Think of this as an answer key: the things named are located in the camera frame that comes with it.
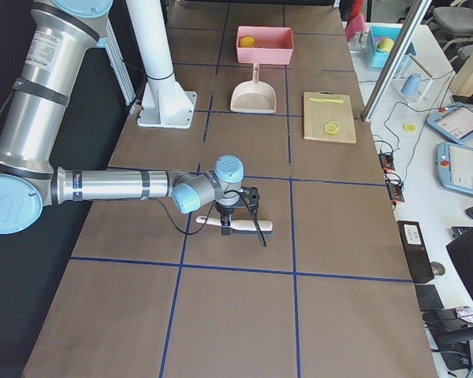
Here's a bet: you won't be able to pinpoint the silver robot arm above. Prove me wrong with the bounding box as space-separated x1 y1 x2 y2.
0 1 244 234

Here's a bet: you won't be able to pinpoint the blue teach pendant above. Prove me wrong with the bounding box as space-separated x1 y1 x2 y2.
426 102 473 145
436 142 473 197

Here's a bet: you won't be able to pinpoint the blue cup on rack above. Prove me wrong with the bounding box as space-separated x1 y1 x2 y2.
400 73 421 97

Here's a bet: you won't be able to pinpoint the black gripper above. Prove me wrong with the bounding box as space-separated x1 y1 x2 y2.
215 202 235 235

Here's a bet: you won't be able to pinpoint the pink plastic bin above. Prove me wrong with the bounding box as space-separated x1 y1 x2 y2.
236 25 294 65

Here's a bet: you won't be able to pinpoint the lower blue teach pendant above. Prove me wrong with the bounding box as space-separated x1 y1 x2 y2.
436 142 473 197

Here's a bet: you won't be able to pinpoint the upper blue teach pendant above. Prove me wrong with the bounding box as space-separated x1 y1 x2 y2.
426 102 473 145

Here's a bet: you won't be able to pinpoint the white mounting column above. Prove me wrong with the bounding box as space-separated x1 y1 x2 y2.
126 0 197 129

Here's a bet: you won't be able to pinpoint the black box on desk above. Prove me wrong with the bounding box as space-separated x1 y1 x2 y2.
397 220 434 284

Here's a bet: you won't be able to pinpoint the wooden cutting board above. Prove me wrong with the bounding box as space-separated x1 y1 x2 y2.
303 92 356 144

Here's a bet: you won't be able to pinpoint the yellow cup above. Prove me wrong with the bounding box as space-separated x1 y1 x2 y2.
377 37 394 54

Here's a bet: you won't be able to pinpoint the beige plastic dustpan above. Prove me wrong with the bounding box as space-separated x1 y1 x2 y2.
230 63 277 114

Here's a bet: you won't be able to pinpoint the aluminium frame post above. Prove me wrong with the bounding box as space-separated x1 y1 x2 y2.
361 0 431 122

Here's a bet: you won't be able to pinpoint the white brush black bristles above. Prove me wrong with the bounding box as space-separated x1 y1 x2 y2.
196 216 274 236

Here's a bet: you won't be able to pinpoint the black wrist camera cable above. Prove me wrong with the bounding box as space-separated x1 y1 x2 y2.
153 186 268 248

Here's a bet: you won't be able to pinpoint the yellow plastic knife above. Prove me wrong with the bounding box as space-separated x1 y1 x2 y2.
308 98 344 104

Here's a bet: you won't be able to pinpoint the blue tray with blocks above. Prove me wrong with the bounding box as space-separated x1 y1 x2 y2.
365 26 400 69

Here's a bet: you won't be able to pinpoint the pink cloth on rack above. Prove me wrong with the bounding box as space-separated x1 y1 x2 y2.
345 13 366 41

